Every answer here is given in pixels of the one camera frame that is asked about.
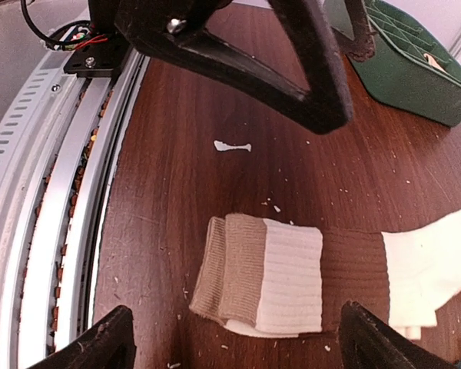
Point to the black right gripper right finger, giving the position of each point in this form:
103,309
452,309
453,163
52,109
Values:
367,342

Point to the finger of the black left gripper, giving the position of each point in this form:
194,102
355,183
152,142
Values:
327,105
175,32

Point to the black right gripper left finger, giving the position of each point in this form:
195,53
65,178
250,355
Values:
107,344

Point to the cream brown striped sock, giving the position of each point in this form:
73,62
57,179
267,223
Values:
263,278

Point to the green compartment organizer tray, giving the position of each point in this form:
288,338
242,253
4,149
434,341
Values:
410,70

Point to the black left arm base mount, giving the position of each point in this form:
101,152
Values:
95,56

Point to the aluminium front rail frame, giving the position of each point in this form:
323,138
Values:
60,141

